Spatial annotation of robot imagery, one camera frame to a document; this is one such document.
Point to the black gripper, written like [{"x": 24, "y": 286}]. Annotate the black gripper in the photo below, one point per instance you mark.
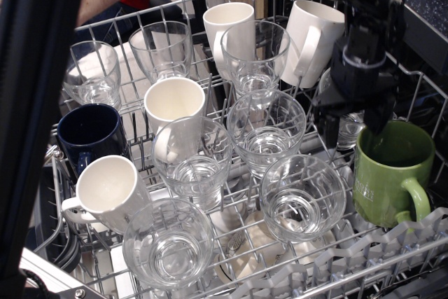
[{"x": 357, "y": 82}]

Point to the green ceramic mug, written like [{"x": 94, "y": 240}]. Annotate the green ceramic mug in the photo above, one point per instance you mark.
[{"x": 391, "y": 173}]

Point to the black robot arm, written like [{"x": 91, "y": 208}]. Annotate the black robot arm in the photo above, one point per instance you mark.
[{"x": 35, "y": 37}]

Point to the white mug back right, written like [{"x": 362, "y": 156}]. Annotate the white mug back right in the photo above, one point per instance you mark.
[{"x": 313, "y": 29}]

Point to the white mug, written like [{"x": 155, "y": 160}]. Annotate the white mug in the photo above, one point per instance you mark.
[
  {"x": 217, "y": 20},
  {"x": 168, "y": 100},
  {"x": 109, "y": 191},
  {"x": 313, "y": 29}
]

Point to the white mug back centre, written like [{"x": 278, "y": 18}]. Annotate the white mug back centre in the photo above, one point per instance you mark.
[{"x": 217, "y": 20}]

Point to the white mug front left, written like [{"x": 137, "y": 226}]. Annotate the white mug front left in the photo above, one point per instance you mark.
[{"x": 109, "y": 191}]

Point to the dark blue ceramic mug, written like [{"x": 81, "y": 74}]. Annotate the dark blue ceramic mug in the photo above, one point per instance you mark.
[{"x": 90, "y": 132}]

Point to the clear glass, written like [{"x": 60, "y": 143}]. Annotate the clear glass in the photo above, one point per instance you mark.
[
  {"x": 254, "y": 55},
  {"x": 162, "y": 50},
  {"x": 168, "y": 244},
  {"x": 301, "y": 198},
  {"x": 264, "y": 126},
  {"x": 350, "y": 125},
  {"x": 93, "y": 74},
  {"x": 193, "y": 156}
]

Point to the clear glass front right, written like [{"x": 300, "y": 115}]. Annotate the clear glass front right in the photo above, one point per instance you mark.
[{"x": 301, "y": 198}]

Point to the clear glass back centre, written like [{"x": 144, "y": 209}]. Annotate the clear glass back centre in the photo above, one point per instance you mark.
[{"x": 254, "y": 55}]

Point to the grey plastic tine row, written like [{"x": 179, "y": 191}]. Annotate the grey plastic tine row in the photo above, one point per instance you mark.
[{"x": 357, "y": 262}]

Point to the white plate below rack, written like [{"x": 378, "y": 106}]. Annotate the white plate below rack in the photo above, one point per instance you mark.
[{"x": 254, "y": 248}]

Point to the clear glass centre left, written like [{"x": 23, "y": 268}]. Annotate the clear glass centre left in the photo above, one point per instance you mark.
[{"x": 193, "y": 156}]

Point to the clear glass back middle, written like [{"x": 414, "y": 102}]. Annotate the clear glass back middle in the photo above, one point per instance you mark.
[{"x": 162, "y": 50}]

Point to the clear glass front left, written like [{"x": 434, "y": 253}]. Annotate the clear glass front left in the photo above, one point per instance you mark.
[{"x": 168, "y": 244}]

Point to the clear glass back left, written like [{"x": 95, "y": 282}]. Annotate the clear glass back left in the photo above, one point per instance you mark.
[{"x": 93, "y": 74}]

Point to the grey wire dishwasher rack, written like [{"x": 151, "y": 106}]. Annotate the grey wire dishwasher rack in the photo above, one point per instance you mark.
[{"x": 78, "y": 261}]

